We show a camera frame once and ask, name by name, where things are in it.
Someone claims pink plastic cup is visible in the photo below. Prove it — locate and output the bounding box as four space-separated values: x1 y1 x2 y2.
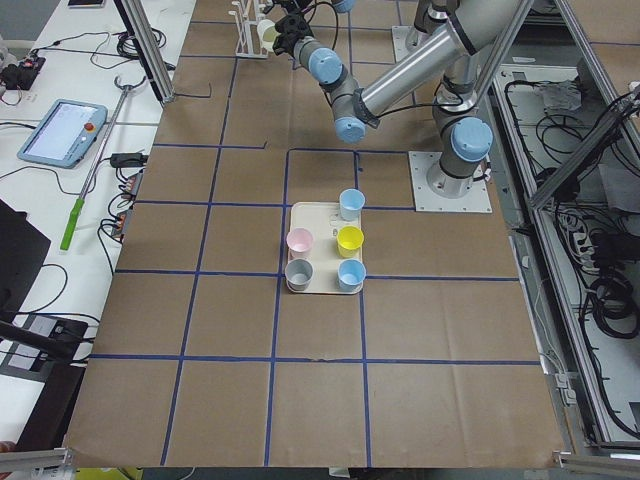
286 227 314 259

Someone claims grey plastic cup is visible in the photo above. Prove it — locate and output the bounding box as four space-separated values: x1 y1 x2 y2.
285 258 314 292

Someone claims pale green white cup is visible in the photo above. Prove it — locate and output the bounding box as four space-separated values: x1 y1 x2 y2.
257 19 279 52

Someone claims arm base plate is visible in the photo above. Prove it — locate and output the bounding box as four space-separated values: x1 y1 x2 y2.
391 26 425 62
408 151 492 214

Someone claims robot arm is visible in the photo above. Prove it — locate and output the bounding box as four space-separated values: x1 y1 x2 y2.
273 1 531 144
274 0 356 14

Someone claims aluminium frame post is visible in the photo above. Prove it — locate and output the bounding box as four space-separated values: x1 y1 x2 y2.
114 0 175 106

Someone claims white wire cup rack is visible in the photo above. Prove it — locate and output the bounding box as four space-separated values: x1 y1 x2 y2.
229 0 269 59

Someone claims yellow plastic cup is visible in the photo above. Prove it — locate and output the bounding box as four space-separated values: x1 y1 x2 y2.
336 225 364 258

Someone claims cream plastic tray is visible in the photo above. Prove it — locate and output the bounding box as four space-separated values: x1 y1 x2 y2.
287 202 364 295

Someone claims reacher grabber tool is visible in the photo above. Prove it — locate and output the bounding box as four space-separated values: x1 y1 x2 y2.
60 76 146 251

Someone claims blue teach pendant tablet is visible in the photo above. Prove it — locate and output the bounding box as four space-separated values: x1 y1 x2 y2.
17 99 108 169

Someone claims light blue cup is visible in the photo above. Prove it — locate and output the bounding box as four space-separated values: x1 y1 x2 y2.
338 258 367 292
339 188 366 221

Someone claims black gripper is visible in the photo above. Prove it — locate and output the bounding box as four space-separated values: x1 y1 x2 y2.
273 13 313 55

